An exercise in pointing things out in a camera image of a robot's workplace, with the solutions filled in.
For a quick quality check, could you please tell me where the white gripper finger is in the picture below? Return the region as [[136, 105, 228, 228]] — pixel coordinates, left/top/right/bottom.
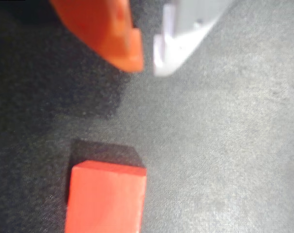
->
[[153, 0, 235, 78]]

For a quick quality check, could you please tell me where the dark grey felt mat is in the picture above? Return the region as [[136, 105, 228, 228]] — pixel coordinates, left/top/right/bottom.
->
[[0, 0, 294, 233]]

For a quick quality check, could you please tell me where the red wooden cube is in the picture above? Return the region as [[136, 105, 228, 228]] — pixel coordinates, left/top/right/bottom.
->
[[64, 159, 147, 233]]

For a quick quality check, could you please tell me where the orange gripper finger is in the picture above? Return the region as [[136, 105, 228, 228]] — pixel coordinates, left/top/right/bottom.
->
[[49, 0, 145, 73]]

